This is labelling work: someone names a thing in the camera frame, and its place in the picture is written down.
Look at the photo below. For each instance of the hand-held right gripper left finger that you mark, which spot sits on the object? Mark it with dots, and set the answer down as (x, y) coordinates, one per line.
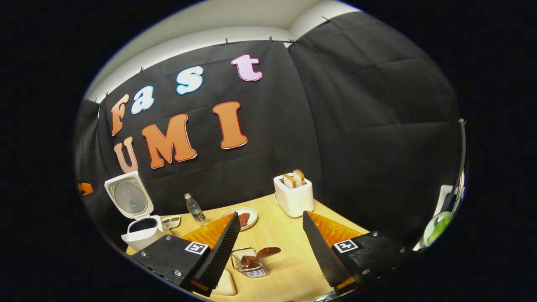
(220, 256)

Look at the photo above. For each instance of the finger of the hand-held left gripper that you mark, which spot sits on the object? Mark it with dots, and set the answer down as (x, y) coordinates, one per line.
(85, 189)

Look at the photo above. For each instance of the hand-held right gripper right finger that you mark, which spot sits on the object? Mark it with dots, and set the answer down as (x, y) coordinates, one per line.
(321, 251)

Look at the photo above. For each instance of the brown wooden spoon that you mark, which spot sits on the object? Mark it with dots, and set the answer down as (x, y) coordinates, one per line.
(268, 251)

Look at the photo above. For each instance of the white rice cooker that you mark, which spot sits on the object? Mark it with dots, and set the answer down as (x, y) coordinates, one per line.
(142, 241)

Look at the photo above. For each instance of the red meat piece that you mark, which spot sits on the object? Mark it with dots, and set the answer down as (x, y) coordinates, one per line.
(244, 219)

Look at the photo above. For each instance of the clear plastic water bottle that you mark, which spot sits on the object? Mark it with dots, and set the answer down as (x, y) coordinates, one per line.
(195, 212)

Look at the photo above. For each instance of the white oval plate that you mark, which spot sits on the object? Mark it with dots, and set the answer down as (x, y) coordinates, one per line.
(253, 214)

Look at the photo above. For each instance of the white toaster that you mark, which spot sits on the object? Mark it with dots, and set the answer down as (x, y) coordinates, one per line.
(293, 201)

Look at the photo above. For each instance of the small white divided dish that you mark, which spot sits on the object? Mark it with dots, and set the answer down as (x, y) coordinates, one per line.
(171, 221)

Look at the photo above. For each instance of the toasted bread slice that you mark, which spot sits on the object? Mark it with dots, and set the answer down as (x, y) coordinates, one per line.
(299, 177)
(289, 181)

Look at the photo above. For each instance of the green rounded object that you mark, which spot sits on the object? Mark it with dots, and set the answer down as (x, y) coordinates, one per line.
(438, 228)

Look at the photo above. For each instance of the black backdrop cloth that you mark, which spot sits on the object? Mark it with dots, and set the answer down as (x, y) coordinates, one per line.
(335, 126)

